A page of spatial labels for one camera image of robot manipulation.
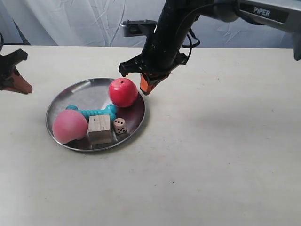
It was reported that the small wooden die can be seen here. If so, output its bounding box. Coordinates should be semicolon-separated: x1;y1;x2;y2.
113;118;127;134

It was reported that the wooden cube block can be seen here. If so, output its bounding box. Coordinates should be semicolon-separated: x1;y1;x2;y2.
87;114;112;145

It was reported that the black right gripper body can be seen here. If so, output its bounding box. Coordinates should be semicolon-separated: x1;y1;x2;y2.
119;14;188;77

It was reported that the pink toy peach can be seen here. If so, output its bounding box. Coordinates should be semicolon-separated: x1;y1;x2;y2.
52;110;88;144

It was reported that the teal rubber bone toy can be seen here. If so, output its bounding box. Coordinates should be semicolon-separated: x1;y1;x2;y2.
66;104;117;121

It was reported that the red toy apple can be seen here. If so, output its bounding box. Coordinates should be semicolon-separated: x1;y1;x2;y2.
108;78;138;108

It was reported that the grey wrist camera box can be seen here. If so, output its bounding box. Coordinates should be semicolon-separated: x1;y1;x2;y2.
120;19;157;37

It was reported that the black cable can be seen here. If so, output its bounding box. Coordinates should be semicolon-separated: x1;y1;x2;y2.
181;0;236;59

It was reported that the round steel plate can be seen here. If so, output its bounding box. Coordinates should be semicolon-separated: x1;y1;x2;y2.
46;78;148;152

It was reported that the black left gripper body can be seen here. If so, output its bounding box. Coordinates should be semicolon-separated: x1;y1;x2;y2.
0;49;28;90

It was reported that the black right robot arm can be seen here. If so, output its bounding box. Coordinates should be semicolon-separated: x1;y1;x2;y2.
119;0;301;95

